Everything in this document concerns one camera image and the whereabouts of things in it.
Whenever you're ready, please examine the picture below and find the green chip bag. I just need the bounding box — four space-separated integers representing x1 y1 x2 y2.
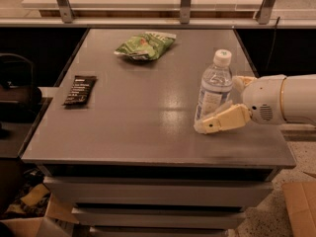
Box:
115 32 177 61

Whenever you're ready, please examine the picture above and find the black rxbar chocolate bar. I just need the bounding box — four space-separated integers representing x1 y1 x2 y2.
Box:
63 75 97 106

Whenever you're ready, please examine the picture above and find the cardboard box right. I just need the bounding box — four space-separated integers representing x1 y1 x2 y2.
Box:
282 182 316 237

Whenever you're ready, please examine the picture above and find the yellow foam piece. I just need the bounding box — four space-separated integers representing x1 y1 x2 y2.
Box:
21 184 49 206

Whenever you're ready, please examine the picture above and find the left metal bracket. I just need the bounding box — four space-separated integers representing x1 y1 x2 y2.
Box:
56 0 74 24

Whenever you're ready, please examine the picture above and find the black cable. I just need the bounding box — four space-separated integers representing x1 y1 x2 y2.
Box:
263 16 281 77

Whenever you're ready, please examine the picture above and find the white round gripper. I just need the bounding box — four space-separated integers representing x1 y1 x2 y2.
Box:
194 75 286 134

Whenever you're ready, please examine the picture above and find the cardboard box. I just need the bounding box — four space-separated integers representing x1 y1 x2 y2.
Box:
282 182 316 237
0 195 79 237

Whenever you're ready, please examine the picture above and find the cardboard box left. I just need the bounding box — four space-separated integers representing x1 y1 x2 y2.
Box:
0 195 79 237

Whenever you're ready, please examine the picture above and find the black office chair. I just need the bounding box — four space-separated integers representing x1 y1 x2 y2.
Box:
0 52 42 138

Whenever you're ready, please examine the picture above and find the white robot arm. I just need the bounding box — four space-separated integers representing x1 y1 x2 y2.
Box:
194 74 316 134

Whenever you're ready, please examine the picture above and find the grey drawer cabinet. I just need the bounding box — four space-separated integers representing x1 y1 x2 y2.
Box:
23 30 295 237

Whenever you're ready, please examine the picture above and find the clear plastic water bottle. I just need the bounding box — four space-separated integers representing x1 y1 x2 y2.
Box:
196 49 232 120

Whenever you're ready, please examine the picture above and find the middle metal bracket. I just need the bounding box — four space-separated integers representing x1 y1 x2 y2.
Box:
180 0 192 24

